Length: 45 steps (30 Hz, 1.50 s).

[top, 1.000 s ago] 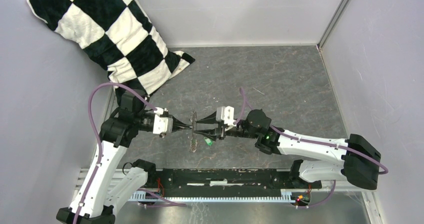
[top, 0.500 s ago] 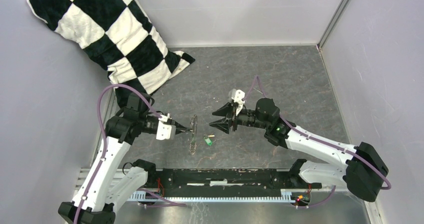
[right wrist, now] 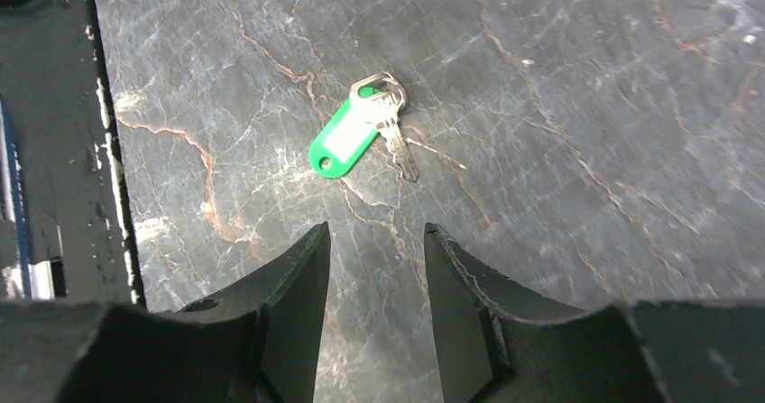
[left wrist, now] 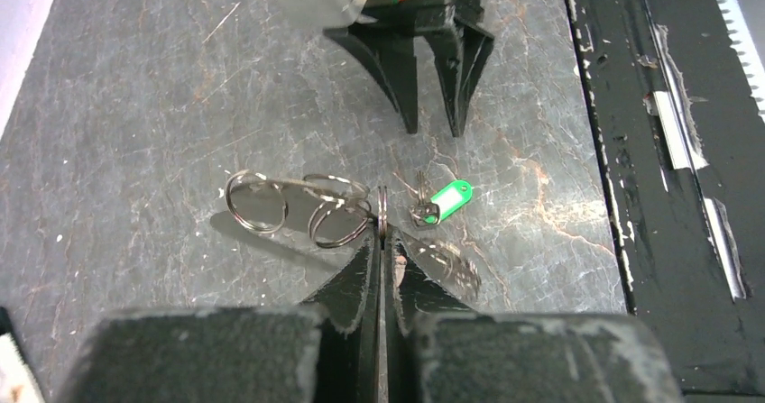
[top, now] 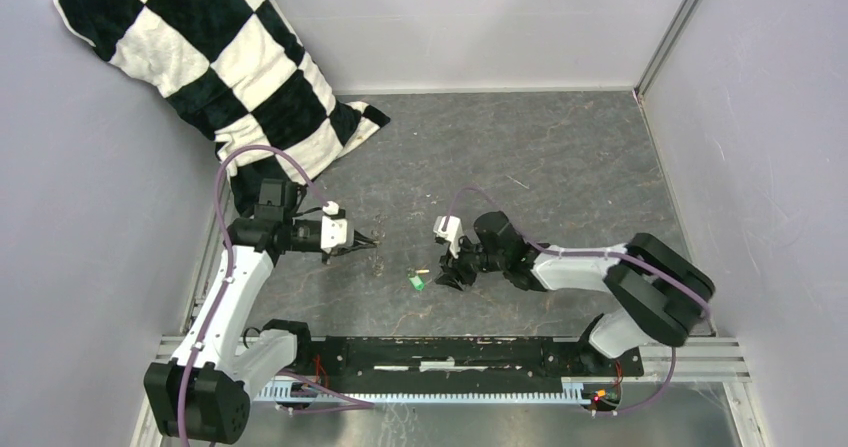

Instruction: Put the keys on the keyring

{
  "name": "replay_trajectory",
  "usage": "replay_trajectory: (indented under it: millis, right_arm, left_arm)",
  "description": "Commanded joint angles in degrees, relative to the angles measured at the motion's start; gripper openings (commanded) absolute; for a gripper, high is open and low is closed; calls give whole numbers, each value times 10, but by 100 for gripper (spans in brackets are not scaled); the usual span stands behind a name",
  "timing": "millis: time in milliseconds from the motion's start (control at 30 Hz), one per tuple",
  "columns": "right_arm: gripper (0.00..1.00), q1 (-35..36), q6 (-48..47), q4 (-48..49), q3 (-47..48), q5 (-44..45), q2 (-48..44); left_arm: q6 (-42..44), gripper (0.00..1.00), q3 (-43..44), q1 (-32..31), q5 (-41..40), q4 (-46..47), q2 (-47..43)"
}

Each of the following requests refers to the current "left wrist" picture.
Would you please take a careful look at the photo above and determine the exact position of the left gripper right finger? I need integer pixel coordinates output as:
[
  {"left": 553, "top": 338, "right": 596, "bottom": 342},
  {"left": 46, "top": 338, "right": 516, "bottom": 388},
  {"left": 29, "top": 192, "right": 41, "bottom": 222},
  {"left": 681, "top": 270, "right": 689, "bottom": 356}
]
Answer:
[{"left": 383, "top": 229, "right": 683, "bottom": 402}]

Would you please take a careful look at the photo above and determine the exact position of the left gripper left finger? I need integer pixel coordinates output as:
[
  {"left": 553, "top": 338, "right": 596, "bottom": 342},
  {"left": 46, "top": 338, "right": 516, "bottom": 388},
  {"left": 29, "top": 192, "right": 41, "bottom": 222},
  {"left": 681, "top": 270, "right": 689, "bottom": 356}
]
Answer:
[{"left": 60, "top": 234, "right": 381, "bottom": 402}]

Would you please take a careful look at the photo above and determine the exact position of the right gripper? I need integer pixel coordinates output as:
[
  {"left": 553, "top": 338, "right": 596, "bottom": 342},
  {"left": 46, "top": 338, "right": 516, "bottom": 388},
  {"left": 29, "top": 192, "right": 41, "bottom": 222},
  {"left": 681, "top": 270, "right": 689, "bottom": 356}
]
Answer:
[{"left": 323, "top": 0, "right": 494, "bottom": 138}]

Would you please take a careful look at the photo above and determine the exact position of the key with green tag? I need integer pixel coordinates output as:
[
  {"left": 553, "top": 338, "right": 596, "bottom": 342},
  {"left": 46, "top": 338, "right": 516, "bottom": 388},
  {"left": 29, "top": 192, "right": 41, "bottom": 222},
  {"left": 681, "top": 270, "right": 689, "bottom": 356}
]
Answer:
[{"left": 409, "top": 170, "right": 474, "bottom": 228}]

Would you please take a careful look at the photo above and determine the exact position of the metal key organizer plate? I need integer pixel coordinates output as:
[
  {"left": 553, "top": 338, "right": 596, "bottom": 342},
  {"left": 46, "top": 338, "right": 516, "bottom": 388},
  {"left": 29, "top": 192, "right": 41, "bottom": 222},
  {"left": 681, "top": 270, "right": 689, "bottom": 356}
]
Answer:
[{"left": 208, "top": 168, "right": 484, "bottom": 303}]

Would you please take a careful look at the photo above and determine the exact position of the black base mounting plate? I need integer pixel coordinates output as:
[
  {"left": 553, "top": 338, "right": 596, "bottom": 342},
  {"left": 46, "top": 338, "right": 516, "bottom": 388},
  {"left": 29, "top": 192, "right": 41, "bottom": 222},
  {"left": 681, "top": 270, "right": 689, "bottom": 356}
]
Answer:
[{"left": 565, "top": 0, "right": 764, "bottom": 402}]

